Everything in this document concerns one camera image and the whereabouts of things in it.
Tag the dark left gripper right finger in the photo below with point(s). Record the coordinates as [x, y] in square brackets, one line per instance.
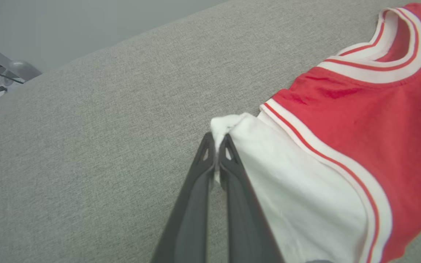
[245, 219]

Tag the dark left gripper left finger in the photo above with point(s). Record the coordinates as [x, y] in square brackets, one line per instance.
[188, 219]

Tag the grey rounded metal object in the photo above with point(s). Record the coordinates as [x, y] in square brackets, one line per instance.
[24, 69]

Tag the red and white basketball jersey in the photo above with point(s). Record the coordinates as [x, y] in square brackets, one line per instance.
[360, 128]

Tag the grey fabric sofa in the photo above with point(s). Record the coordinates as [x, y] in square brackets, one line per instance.
[86, 164]

